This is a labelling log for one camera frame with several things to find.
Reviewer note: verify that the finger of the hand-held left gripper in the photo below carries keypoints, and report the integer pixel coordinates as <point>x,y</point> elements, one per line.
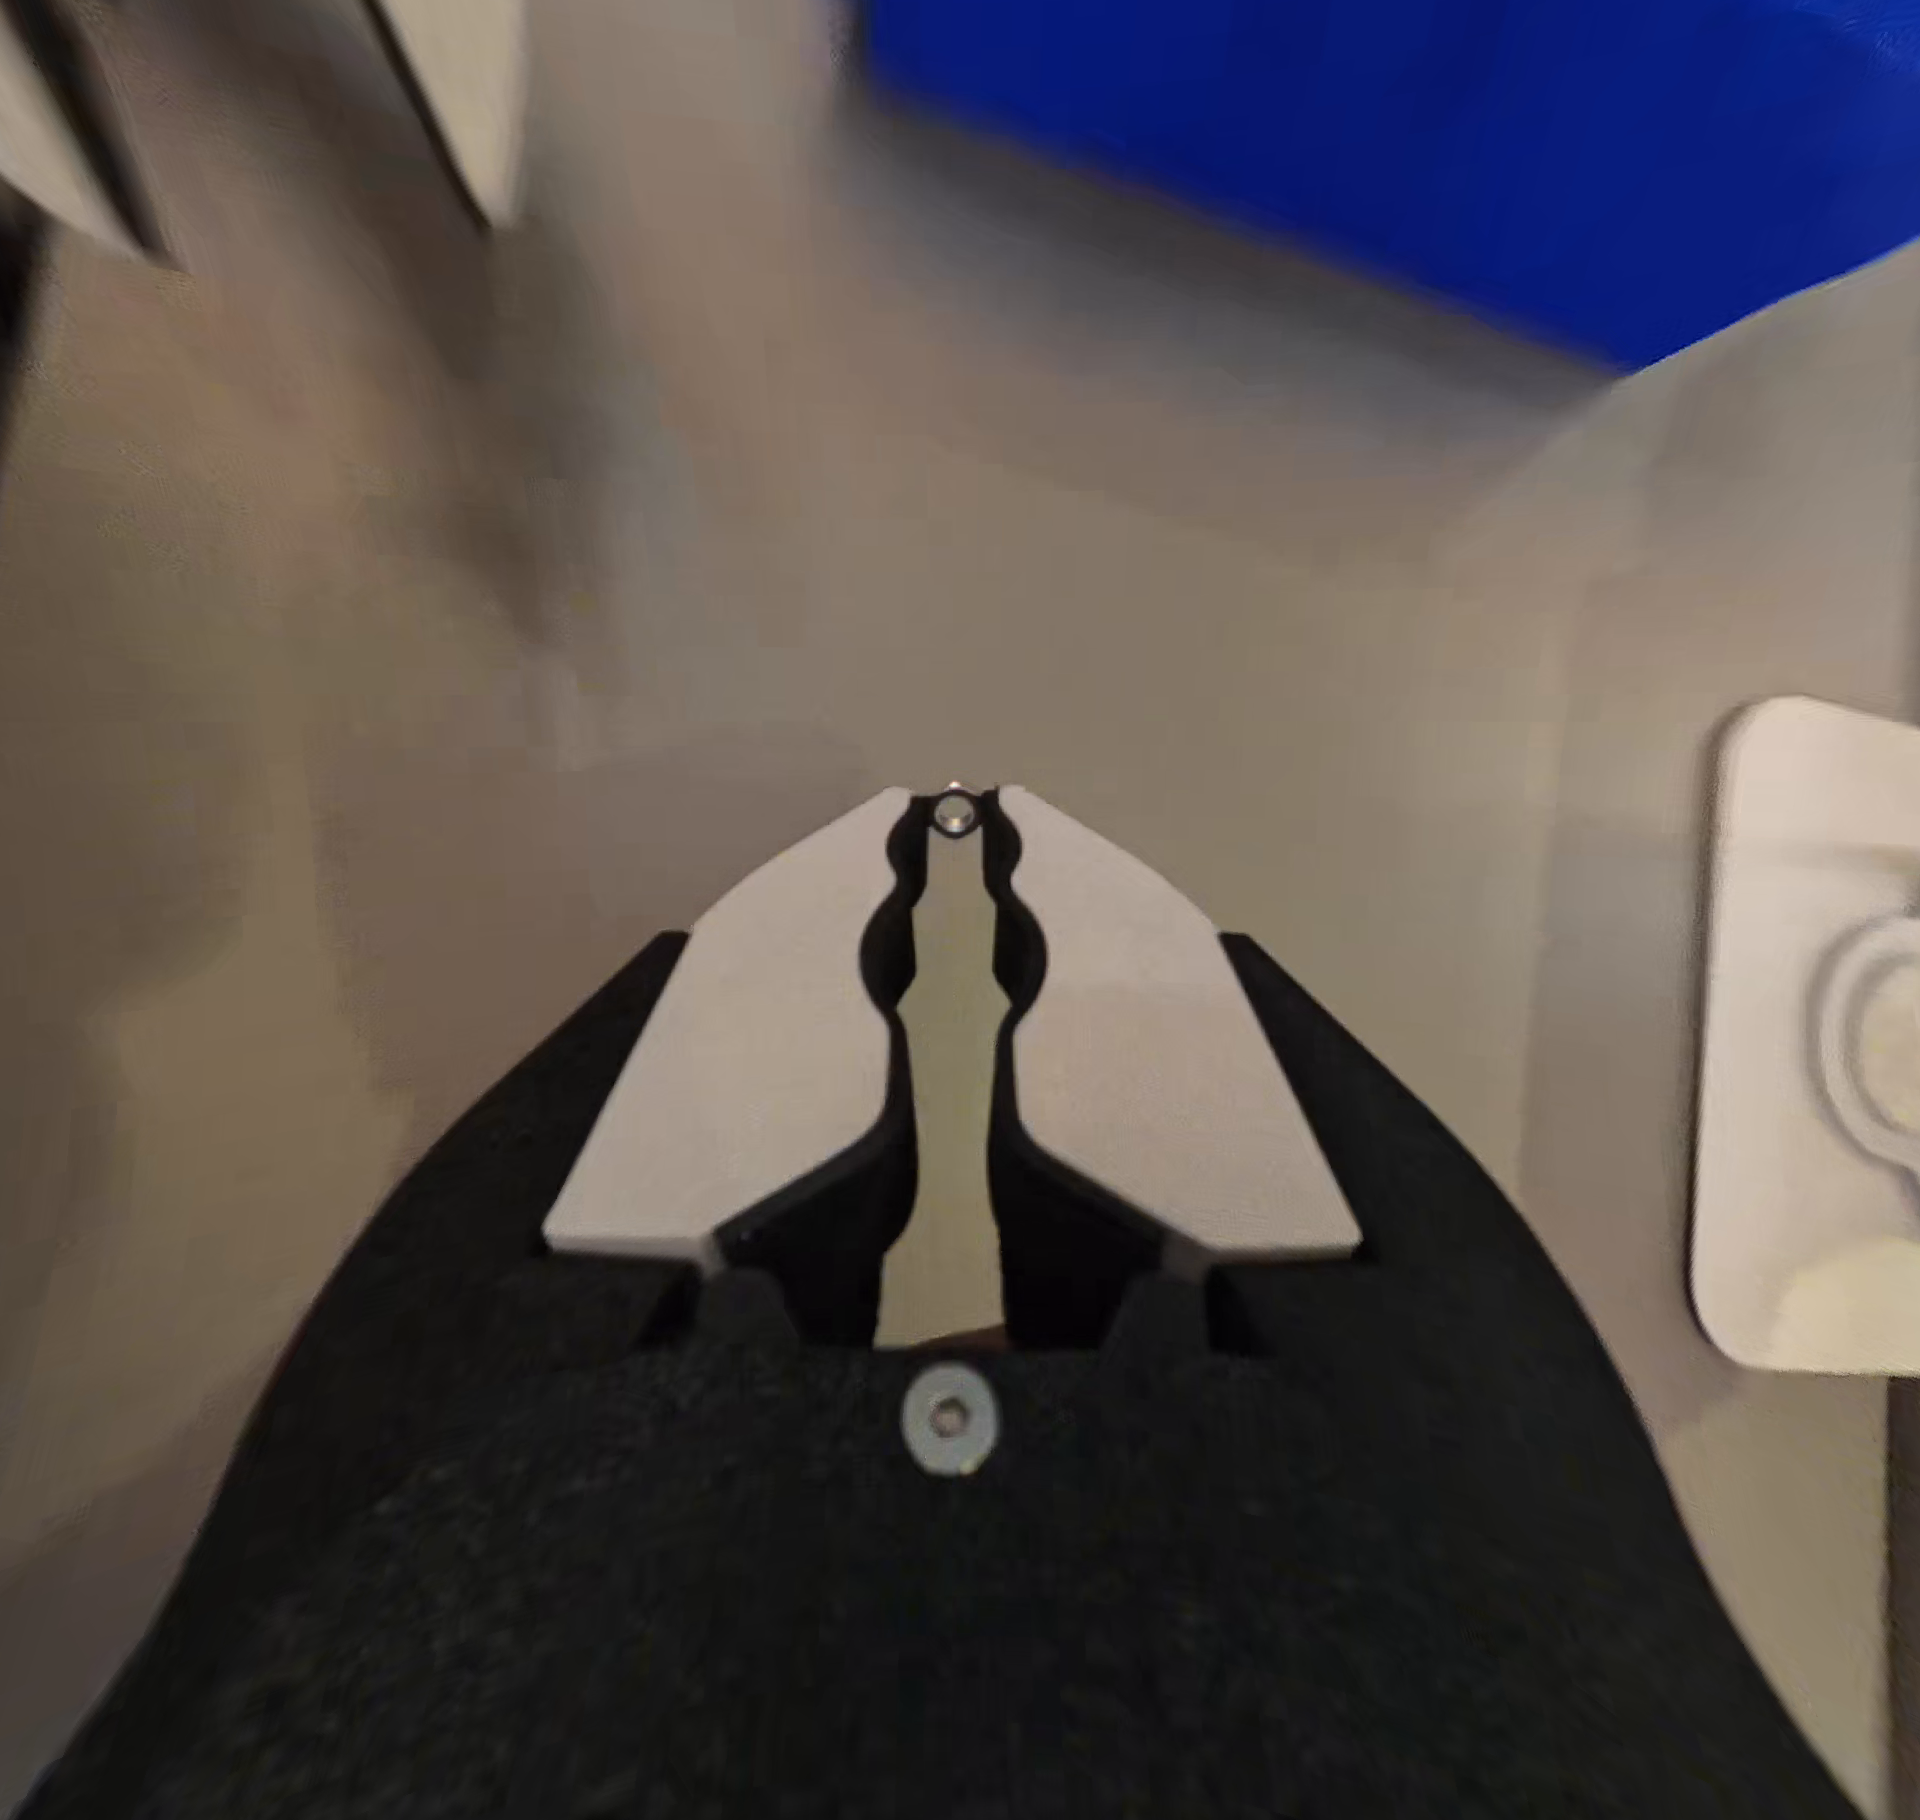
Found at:
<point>451,37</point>
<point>59,156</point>

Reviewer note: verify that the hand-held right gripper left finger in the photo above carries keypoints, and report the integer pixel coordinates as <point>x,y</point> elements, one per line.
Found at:
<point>720,1071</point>

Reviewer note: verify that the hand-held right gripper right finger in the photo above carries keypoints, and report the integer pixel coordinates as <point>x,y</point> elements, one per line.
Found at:
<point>1171,1085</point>

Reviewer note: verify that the small silver bolt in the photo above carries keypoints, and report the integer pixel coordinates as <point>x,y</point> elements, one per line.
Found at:
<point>954,811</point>

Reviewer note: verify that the blue plastic bin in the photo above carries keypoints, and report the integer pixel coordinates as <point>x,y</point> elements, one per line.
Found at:
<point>1425,81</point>

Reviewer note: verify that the grey desk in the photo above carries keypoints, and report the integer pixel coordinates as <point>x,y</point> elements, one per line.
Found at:
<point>601,575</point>

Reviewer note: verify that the white document stand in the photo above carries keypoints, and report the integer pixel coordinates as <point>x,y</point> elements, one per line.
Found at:
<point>1770,1100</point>

